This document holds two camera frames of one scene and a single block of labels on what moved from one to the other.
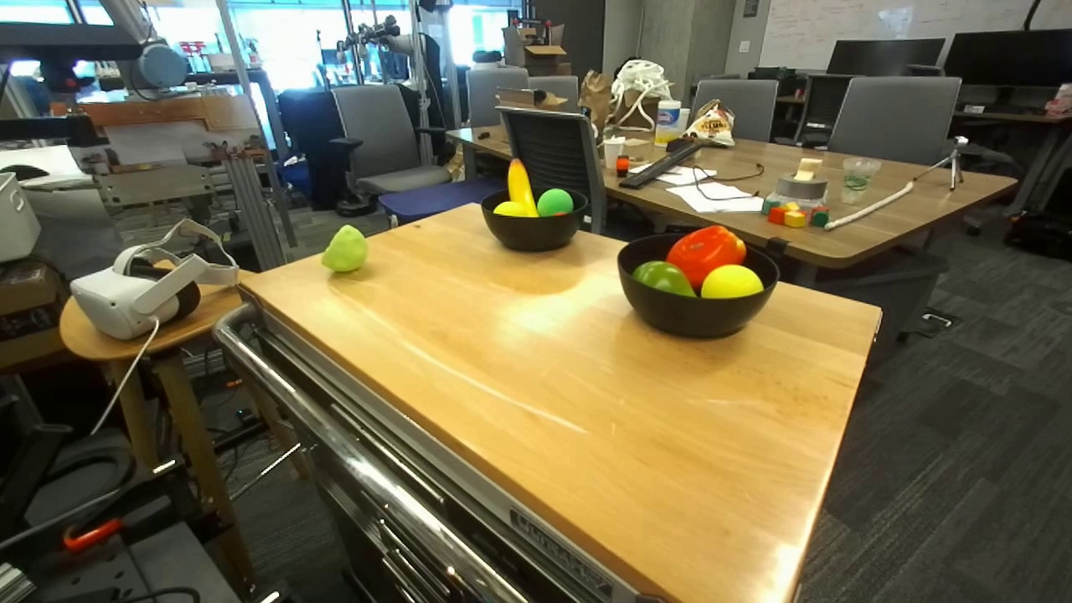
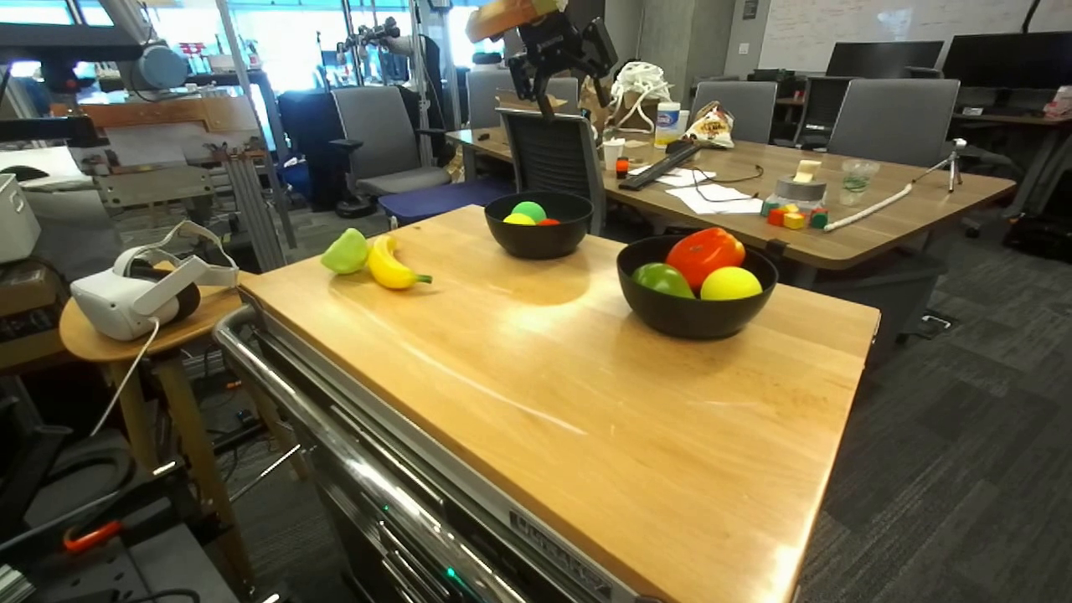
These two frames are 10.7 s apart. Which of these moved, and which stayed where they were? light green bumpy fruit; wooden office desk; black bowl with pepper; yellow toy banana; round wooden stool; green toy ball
Moved: green toy ball; yellow toy banana
Stayed: wooden office desk; black bowl with pepper; light green bumpy fruit; round wooden stool
